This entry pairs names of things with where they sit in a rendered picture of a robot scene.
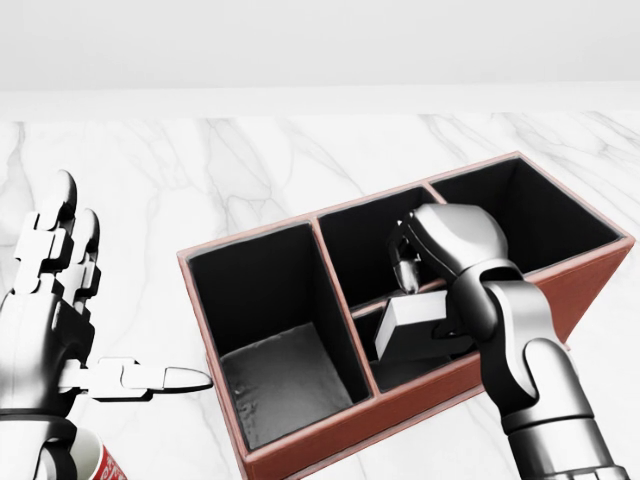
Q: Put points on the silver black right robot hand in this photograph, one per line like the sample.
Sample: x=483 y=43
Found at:
x=460 y=235

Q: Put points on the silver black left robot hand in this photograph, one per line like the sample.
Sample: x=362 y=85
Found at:
x=35 y=345

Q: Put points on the white grey book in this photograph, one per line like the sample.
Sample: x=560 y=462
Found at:
x=402 y=325

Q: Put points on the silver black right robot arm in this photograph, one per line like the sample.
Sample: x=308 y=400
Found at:
x=540 y=380

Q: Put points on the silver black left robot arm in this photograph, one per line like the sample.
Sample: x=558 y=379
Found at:
x=20 y=442

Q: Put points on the red-brown desk caddy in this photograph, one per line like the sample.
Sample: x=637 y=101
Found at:
x=280 y=430

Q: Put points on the red patterned mug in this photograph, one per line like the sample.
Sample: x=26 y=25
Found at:
x=112 y=467

